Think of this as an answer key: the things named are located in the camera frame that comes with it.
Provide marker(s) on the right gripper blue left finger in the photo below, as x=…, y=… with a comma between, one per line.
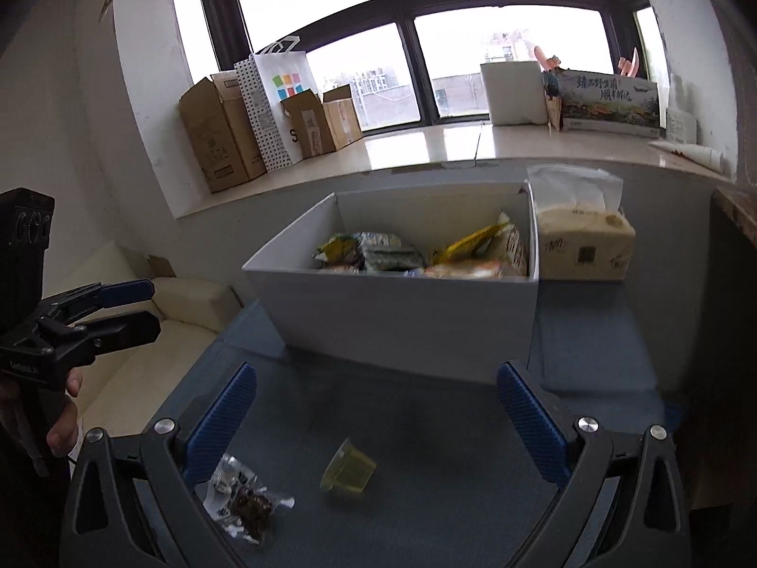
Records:
x=210, y=424

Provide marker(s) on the large brown cardboard box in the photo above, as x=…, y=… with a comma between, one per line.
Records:
x=220, y=133

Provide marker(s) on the Lay's rice cracker pack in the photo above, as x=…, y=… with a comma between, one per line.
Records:
x=504, y=256

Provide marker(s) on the tissue paper pack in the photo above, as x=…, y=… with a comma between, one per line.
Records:
x=583, y=234

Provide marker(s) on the cream sofa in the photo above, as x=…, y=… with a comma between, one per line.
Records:
x=122, y=391

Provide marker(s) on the braised meat vacuum pack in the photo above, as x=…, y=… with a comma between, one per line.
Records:
x=241, y=503

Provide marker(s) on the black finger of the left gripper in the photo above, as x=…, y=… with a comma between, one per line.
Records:
x=106, y=335

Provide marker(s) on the green snack packet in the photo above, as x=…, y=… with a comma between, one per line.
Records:
x=385, y=252

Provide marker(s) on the clear jelly cup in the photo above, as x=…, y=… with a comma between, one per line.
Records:
x=348, y=471

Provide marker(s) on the blue tablecloth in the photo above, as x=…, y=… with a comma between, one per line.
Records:
x=454, y=484

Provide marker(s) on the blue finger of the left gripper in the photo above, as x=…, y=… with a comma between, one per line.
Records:
x=109, y=296

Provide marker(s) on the yellow green snack bag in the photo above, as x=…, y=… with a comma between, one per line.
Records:
x=340, y=250

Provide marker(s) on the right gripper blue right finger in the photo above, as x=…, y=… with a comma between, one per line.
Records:
x=540, y=424

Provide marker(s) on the person's left hand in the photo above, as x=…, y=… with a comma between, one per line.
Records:
x=17, y=412

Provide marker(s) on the white dotted paper bag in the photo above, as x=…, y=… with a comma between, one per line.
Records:
x=266, y=80

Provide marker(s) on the small open cardboard box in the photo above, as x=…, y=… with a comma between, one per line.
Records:
x=323, y=125

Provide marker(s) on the landscape printed box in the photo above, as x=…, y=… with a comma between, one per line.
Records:
x=609, y=103

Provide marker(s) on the white storage box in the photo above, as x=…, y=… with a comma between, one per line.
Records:
x=440, y=327

